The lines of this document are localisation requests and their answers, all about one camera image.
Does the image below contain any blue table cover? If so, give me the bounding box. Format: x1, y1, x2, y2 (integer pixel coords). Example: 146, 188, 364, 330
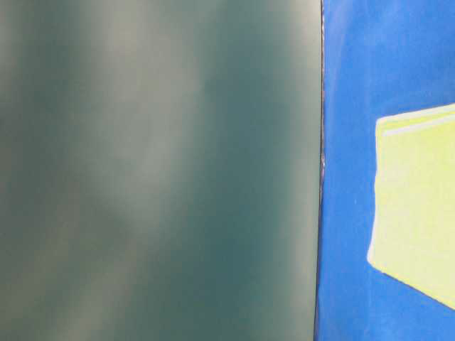
316, 1, 454, 340

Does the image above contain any yellow-green towel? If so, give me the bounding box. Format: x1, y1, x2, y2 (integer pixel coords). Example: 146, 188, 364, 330
367, 104, 454, 308

